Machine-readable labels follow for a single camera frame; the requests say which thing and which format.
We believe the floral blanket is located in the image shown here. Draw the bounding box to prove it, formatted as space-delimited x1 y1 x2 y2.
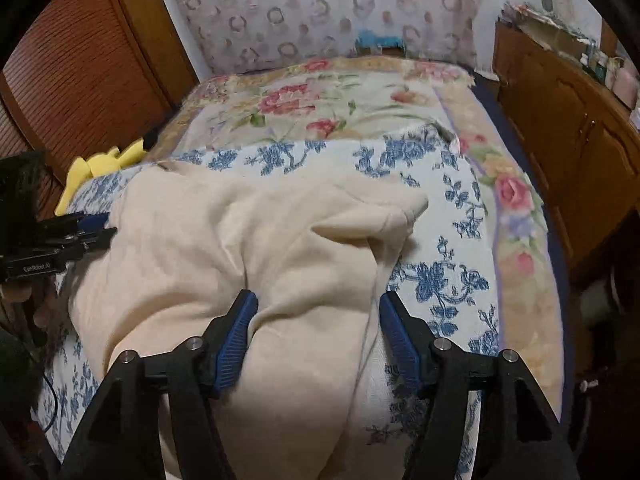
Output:
150 57 566 401

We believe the wooden louvred wardrobe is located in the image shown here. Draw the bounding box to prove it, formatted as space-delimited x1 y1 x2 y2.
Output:
0 0 201 196

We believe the wooden cabinet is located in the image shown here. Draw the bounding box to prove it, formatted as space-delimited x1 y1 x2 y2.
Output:
492 17 640 271

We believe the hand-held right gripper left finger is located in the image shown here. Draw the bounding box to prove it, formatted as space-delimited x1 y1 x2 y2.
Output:
57 289 259 480

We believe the beige printed t-shirt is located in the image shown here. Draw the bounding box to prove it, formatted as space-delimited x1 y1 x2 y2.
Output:
70 160 431 480

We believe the dark blue mattress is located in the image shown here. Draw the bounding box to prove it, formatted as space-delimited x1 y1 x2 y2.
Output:
472 72 571 311

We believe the blue floral bed sheet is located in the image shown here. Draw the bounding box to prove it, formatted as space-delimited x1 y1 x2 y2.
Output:
30 127 501 480

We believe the circle patterned sheer curtain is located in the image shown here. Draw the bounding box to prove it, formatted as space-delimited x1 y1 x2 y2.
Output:
165 0 488 76

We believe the person's left hand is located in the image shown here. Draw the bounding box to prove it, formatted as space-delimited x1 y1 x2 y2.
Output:
0 282 58 346

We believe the black cable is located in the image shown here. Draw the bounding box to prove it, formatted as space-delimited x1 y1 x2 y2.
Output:
37 340 58 433

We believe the blue plastic bag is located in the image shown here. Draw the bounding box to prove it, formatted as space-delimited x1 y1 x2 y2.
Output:
356 30 403 53

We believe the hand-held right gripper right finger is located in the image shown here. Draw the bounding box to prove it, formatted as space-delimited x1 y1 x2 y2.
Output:
378 290 576 480

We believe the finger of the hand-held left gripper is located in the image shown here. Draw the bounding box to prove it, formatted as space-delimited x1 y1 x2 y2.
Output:
52 211 110 236
57 227 118 257

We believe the yellow plush toy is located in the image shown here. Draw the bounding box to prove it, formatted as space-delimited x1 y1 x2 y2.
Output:
55 141 147 212

